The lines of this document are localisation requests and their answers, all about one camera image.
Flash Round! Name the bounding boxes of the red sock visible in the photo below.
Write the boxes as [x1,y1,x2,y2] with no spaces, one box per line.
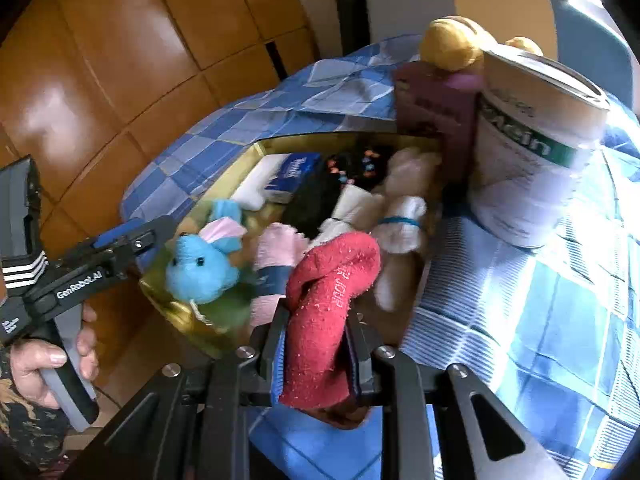
[279,232,381,410]

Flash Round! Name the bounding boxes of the teal plush bear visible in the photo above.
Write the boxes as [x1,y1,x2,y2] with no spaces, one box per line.
[165,200,247,326]

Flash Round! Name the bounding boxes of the pink towel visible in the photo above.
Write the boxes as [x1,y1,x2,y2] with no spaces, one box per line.
[248,222,309,332]

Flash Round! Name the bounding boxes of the white socks teal band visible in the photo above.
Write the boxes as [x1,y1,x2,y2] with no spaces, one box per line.
[371,196,428,312]

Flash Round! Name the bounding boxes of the white sponge block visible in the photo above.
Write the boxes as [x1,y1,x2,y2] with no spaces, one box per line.
[230,154,288,211]

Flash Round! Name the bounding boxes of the black floral cloth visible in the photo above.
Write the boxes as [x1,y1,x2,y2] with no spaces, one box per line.
[280,142,396,240]

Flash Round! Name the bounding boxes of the blue tissue pack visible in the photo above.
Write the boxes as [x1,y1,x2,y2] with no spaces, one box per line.
[264,152,321,205]

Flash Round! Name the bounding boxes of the beige sock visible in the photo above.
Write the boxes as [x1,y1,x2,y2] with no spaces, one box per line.
[309,184,385,248]

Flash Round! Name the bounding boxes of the white plastic bag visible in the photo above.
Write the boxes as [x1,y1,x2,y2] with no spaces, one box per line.
[383,148,442,198]

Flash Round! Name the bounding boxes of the patterned left sleeve forearm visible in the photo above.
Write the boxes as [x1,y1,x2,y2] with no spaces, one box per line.
[1,350,70,479]

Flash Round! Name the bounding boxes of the person left hand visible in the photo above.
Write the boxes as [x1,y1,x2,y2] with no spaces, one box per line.
[1,304,99,410]

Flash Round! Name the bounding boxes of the gold metal tray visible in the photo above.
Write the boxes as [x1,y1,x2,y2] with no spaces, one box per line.
[138,131,442,361]

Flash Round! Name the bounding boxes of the wooden wardrobe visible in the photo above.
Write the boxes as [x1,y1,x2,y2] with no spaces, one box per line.
[0,0,321,411]

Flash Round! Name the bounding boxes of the blue plaid bed cover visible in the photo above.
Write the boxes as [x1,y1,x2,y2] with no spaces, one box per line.
[120,36,639,479]

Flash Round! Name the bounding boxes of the purple box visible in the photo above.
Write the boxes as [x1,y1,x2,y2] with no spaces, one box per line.
[393,61,483,209]

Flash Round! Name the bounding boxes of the white protein powder can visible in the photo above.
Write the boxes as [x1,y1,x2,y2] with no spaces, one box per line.
[470,44,610,249]

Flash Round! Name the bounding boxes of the black rolled mat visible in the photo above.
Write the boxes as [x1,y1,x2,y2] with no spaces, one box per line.
[335,0,371,55]

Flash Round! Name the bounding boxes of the grey yellow blue headboard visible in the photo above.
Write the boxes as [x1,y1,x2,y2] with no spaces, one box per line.
[367,0,639,112]

